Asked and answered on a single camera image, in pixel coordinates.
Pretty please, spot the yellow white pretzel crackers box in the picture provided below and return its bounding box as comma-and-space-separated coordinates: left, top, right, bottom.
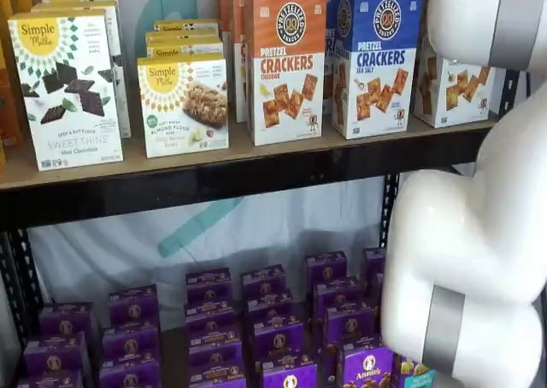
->
413, 18, 497, 129

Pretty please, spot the wooden shelf board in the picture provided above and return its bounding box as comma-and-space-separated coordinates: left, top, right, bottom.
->
0, 109, 501, 191

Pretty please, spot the purple Annie's snack box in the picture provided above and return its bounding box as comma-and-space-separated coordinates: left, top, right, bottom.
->
190, 353, 247, 388
102, 326, 162, 360
16, 369, 85, 388
185, 267, 232, 303
187, 326, 243, 359
23, 332, 90, 374
246, 291, 294, 326
184, 300, 236, 333
251, 321, 305, 363
305, 250, 347, 287
313, 279, 362, 313
98, 356, 162, 388
108, 285, 159, 330
324, 306, 378, 347
256, 360, 318, 388
38, 302, 95, 338
362, 247, 388, 286
241, 264, 286, 299
339, 344, 395, 388

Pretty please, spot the orange white pretzel crackers box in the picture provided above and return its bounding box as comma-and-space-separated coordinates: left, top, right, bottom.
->
244, 0, 329, 147
216, 0, 283, 105
232, 0, 300, 124

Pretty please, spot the black metal shelf rack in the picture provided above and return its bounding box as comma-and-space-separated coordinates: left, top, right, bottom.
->
0, 67, 535, 388

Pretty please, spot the Simple Mills almond bars box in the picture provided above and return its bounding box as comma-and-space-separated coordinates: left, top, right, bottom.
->
153, 18, 220, 37
144, 31, 225, 61
136, 53, 230, 159

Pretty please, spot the purple Annie's box teal band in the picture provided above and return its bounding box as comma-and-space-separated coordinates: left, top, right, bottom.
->
392, 356, 435, 388

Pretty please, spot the white curtain with teal logo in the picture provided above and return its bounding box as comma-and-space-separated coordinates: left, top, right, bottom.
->
25, 0, 547, 316

